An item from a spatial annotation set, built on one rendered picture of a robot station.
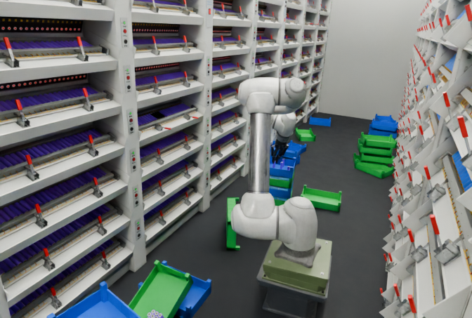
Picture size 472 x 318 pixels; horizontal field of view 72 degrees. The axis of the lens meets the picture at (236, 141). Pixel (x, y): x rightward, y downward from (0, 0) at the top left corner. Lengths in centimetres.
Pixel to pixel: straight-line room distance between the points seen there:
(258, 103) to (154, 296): 104
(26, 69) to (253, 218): 104
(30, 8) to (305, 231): 133
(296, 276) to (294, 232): 19
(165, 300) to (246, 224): 54
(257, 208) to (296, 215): 17
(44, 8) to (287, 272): 139
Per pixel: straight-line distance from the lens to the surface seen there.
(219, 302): 180
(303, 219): 149
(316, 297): 161
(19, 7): 129
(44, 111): 142
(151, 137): 176
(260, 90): 153
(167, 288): 175
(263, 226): 150
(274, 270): 158
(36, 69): 131
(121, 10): 155
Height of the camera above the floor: 129
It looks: 19 degrees down
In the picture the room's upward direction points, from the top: 2 degrees clockwise
